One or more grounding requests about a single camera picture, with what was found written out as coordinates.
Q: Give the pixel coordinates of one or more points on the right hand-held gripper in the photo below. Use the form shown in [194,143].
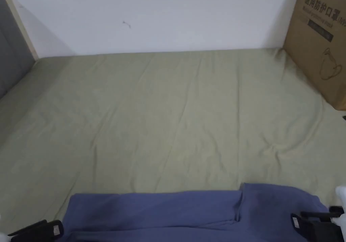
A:
[341,198]

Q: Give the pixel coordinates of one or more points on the grey padded headboard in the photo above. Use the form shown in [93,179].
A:
[10,50]

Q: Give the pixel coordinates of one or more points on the blue garment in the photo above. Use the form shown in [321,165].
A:
[162,215]

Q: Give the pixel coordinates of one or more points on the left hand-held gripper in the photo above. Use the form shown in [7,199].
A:
[3,238]

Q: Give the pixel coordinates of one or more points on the printed cardboard carton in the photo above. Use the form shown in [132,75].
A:
[316,69]

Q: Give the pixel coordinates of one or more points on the bed with pale green sheet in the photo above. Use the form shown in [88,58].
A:
[173,117]

